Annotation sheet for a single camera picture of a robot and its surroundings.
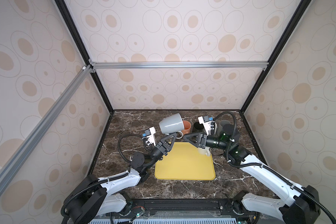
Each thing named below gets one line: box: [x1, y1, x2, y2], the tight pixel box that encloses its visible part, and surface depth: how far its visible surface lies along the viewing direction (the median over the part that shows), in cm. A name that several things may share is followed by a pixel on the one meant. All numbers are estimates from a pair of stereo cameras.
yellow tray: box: [154, 141, 216, 181], surface depth 89 cm
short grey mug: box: [158, 112, 185, 140], surface depth 63 cm
